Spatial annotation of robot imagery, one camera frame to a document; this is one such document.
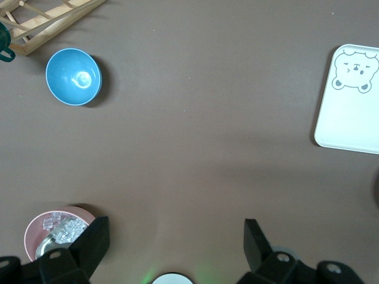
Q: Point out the wooden dish rack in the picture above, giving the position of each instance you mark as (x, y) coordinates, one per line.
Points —
(44, 23)

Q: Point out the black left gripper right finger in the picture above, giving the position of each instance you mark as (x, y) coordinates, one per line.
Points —
(257, 245)

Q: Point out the dark green cup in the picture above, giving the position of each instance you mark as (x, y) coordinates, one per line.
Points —
(3, 35)

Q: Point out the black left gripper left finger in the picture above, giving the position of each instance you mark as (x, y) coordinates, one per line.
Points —
(91, 242)

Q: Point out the blue bowl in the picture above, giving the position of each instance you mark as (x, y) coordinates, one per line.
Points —
(71, 77)

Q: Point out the clear ice cubes pile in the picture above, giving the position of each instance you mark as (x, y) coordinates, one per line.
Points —
(68, 232)

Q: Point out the pink bowl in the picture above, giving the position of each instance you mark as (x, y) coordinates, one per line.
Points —
(31, 236)

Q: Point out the metal scoop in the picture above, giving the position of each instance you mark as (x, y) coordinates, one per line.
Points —
(47, 245)

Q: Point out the cream tray with bear print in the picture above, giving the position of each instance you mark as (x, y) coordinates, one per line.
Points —
(346, 118)

